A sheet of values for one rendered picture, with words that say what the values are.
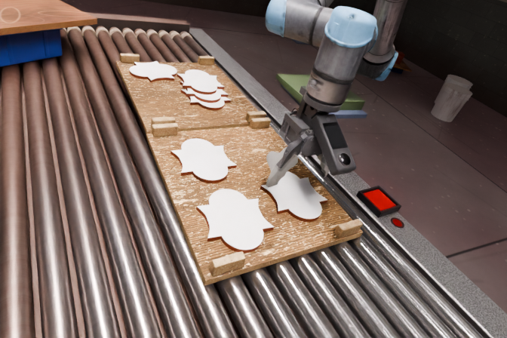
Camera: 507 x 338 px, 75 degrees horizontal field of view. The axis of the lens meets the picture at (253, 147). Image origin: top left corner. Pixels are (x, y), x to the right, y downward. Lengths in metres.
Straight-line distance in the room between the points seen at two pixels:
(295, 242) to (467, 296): 0.35
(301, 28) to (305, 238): 0.41
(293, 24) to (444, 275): 0.59
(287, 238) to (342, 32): 0.38
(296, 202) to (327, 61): 0.30
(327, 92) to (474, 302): 0.49
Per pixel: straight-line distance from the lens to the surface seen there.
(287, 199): 0.72
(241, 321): 0.57
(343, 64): 0.58
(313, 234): 0.68
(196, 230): 0.62
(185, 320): 0.55
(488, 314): 0.82
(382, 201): 0.87
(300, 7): 0.70
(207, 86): 1.03
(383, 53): 1.26
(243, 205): 0.67
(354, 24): 0.57
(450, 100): 4.39
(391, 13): 1.12
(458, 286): 0.82
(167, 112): 0.93
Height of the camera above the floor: 1.41
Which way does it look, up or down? 34 degrees down
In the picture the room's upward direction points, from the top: 16 degrees clockwise
